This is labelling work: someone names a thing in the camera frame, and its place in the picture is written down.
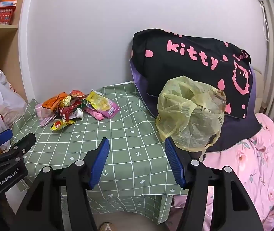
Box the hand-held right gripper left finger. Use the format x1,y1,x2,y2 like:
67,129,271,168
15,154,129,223
9,137,110,231

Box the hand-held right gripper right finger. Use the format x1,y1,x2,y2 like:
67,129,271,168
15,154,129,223
164,137,265,231

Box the pink candy strip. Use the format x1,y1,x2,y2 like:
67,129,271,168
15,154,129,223
85,107,105,121

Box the yellow plastic bag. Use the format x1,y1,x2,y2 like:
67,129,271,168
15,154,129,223
156,76,227,152

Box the pile of snack wrappers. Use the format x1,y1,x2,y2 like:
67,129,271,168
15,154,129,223
39,90,120,131

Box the small pink cup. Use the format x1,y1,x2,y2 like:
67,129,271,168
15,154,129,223
35,103,46,119

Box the green checked tablecloth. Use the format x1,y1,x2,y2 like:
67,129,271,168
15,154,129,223
12,83,190,214

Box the beige patterned slipper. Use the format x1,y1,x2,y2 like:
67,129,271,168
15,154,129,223
99,222,116,231

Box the pink floral blanket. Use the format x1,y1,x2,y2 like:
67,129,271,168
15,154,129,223
173,113,274,231

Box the wooden shelf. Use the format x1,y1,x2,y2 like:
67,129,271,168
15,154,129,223
0,0,37,97

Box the black pink printed pillow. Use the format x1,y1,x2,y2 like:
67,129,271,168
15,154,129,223
129,28,263,152

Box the white cable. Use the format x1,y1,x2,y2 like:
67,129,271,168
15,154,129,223
259,0,269,41

